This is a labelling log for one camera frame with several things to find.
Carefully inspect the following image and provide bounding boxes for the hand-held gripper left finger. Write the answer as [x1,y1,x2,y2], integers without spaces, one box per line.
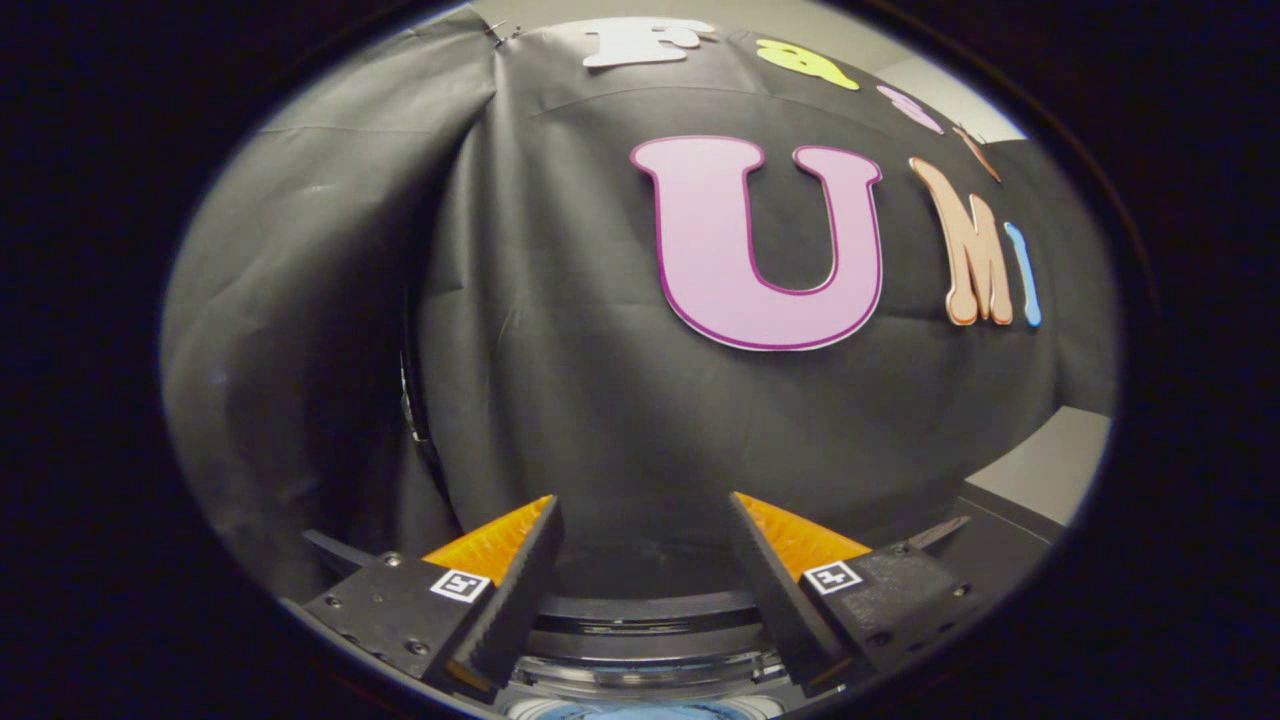
[300,494,564,701]

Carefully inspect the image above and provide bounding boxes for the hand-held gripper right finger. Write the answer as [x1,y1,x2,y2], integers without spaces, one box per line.
[727,491,986,696]

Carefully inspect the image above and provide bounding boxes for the grey washing machine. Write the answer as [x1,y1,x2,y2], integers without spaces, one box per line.
[497,590,801,717]

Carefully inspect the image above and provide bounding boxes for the light blue clothes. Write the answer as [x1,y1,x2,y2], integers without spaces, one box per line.
[515,700,781,720]

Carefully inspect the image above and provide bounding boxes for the black backdrop cloth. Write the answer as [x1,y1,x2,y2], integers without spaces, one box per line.
[160,8,1117,601]

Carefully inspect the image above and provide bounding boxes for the beige cabinet with grey top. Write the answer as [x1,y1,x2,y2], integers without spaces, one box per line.
[955,405,1113,551]

